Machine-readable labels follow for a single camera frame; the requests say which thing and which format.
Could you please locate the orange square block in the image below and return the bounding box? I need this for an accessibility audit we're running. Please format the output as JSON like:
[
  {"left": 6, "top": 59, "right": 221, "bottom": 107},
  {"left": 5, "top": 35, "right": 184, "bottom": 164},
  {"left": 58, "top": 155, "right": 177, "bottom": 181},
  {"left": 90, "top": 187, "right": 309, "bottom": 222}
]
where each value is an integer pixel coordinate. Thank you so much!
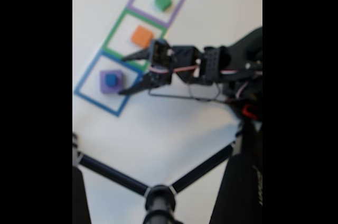
[{"left": 130, "top": 25, "right": 154, "bottom": 49}]

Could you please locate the purple square block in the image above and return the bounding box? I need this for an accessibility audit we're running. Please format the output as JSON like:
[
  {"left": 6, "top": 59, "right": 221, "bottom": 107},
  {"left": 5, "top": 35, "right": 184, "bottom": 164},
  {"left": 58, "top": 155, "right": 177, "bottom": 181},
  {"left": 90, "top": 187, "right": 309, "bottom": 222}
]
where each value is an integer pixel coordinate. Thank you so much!
[{"left": 99, "top": 69, "right": 125, "bottom": 95}]

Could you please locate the small blue cube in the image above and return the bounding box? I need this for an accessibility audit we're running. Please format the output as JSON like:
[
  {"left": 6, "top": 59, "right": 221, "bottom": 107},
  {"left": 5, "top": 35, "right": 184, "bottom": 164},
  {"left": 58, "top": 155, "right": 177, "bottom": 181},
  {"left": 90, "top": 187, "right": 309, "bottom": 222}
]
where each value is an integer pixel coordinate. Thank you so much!
[{"left": 105, "top": 73, "right": 118, "bottom": 87}]

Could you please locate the green square block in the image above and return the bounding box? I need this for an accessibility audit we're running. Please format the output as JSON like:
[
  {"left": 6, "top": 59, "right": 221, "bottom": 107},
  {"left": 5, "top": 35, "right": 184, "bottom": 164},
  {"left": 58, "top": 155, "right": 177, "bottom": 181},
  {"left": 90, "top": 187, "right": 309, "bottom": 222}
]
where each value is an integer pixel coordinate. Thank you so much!
[{"left": 154, "top": 0, "right": 172, "bottom": 12}]

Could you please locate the red white servo cable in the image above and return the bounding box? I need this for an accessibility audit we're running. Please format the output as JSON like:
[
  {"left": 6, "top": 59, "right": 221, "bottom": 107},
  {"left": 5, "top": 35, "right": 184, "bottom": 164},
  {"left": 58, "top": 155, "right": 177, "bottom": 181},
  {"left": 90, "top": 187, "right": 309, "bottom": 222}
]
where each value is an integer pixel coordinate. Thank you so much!
[{"left": 149, "top": 65, "right": 263, "bottom": 100}]

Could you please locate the green square frame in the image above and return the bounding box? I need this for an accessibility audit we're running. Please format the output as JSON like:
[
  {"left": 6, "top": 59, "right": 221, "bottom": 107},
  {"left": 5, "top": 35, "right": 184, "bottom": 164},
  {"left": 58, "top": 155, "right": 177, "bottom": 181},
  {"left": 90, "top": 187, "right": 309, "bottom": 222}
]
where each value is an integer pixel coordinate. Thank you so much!
[{"left": 101, "top": 8, "right": 170, "bottom": 73}]

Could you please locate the black camera cable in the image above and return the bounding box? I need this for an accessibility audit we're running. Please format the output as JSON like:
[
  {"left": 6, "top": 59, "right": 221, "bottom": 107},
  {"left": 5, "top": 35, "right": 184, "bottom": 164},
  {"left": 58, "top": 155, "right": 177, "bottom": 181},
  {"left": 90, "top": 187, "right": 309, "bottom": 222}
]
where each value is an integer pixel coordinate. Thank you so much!
[{"left": 147, "top": 82, "right": 233, "bottom": 103}]

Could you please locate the purple square frame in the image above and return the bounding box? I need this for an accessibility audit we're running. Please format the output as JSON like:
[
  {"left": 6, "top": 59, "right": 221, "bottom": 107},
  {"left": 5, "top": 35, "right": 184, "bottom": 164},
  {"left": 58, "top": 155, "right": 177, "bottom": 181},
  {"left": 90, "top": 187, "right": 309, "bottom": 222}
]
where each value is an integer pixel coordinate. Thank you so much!
[{"left": 127, "top": 0, "right": 191, "bottom": 30}]

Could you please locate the blue square frame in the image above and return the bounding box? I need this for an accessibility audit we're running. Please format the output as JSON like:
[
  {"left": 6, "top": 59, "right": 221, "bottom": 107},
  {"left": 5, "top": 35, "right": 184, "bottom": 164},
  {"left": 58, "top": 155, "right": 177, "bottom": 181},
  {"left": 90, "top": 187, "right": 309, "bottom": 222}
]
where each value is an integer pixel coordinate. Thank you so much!
[{"left": 73, "top": 50, "right": 145, "bottom": 118}]

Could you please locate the black camera tripod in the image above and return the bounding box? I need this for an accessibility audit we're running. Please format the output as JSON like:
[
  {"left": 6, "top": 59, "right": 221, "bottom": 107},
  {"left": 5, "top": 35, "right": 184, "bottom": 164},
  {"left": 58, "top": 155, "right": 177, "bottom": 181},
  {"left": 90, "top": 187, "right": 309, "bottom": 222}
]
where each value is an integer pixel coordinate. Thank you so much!
[{"left": 72, "top": 119, "right": 263, "bottom": 224}]

